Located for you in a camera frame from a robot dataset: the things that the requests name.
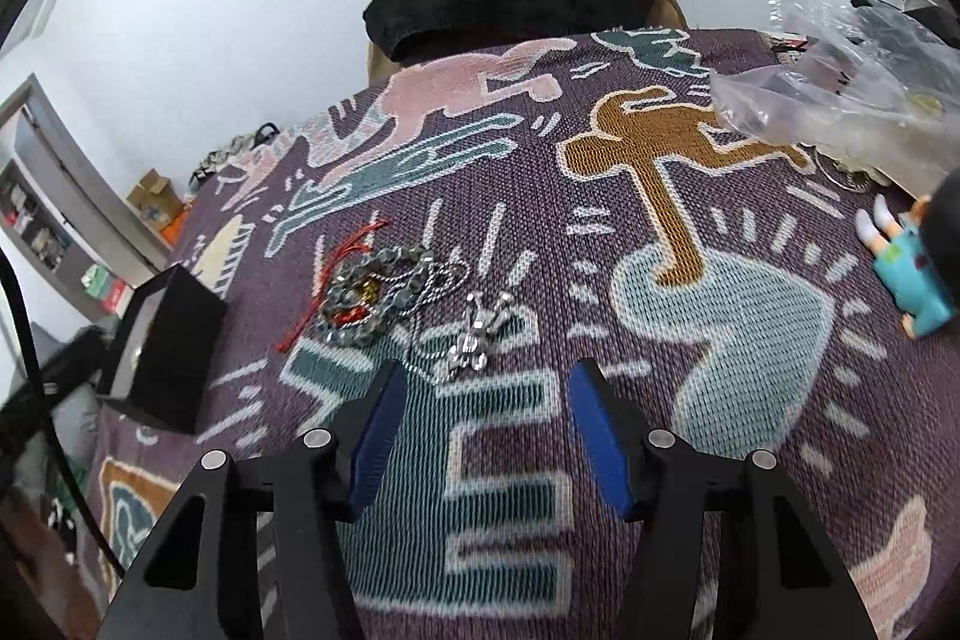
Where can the black jewelry box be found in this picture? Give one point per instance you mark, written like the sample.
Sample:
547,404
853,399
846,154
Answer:
176,347

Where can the printed purple blanket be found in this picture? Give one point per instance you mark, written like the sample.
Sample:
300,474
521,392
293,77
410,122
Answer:
750,347

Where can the grey doorway frame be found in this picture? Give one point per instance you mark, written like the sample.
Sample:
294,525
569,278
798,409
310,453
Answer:
71,183

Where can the teal doll figurine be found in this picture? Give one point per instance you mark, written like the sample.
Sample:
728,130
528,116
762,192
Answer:
911,280

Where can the brown cardboard box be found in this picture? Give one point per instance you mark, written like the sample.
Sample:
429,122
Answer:
154,197

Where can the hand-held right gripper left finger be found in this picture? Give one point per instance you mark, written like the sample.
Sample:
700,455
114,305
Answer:
379,430

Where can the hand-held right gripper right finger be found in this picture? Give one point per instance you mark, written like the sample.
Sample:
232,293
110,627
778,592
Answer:
600,437

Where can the clear plastic bag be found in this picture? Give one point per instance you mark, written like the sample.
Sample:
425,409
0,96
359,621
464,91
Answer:
847,100

